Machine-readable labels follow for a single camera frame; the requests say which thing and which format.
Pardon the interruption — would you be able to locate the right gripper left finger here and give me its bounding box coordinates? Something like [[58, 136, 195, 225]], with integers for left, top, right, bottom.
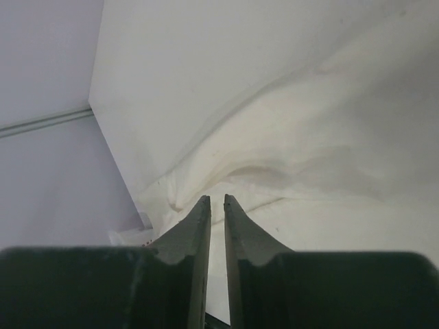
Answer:
[[1, 196, 211, 328]]

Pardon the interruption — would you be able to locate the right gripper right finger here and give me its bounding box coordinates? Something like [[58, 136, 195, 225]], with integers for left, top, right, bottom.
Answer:
[[224, 195, 438, 328]]

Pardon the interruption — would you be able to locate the cream white t shirt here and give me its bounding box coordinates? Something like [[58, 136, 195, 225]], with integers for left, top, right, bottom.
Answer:
[[139, 1, 438, 321]]

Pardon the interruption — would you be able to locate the white plastic laundry basket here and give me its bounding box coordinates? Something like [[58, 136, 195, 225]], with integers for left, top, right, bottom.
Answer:
[[108, 212, 155, 247]]

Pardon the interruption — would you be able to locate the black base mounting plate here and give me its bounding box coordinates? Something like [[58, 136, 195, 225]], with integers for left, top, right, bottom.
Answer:
[[204, 313, 230, 329]]

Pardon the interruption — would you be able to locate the left aluminium frame post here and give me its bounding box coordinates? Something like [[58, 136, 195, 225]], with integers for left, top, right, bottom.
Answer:
[[1, 108, 94, 138]]

